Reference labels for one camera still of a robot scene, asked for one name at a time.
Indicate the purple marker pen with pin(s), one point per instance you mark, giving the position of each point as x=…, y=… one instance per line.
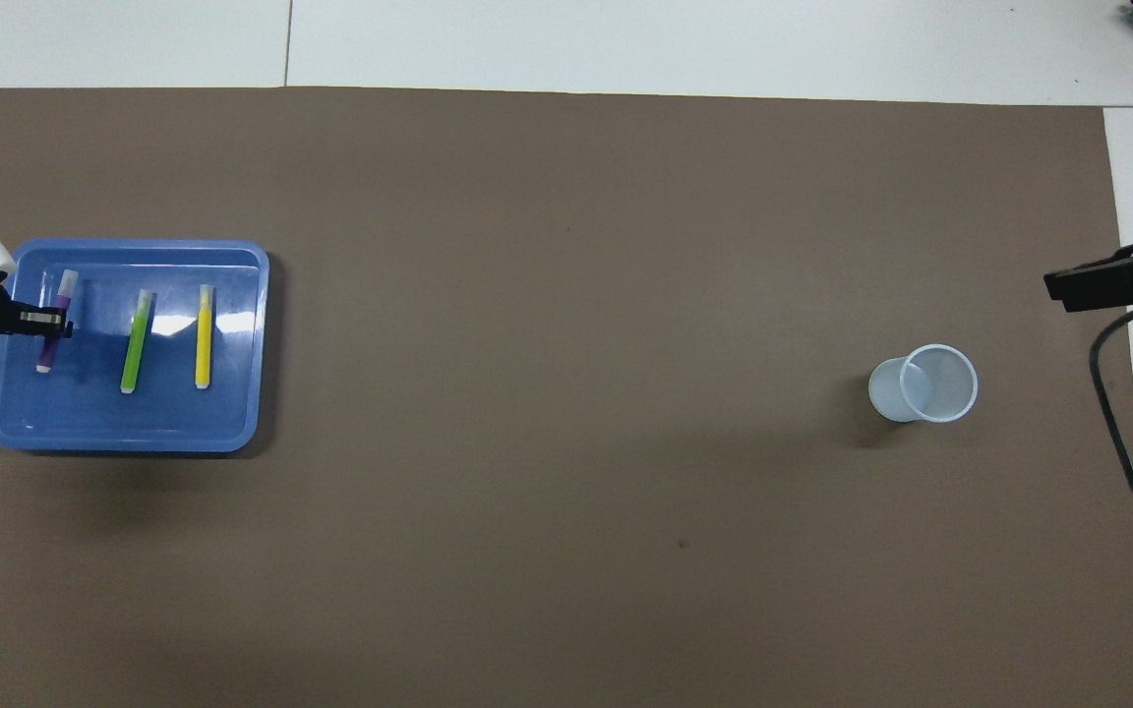
x=50, y=354

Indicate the green marker pen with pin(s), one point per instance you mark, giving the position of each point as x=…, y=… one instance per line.
x=136, y=344

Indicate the yellow marker pen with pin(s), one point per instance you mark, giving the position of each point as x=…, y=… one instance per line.
x=204, y=339

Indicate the blue plastic tray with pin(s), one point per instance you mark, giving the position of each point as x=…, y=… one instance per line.
x=212, y=413

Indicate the translucent plastic cup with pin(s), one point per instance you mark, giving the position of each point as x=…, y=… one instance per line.
x=886, y=393

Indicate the brown table mat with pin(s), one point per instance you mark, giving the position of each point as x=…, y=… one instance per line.
x=566, y=295

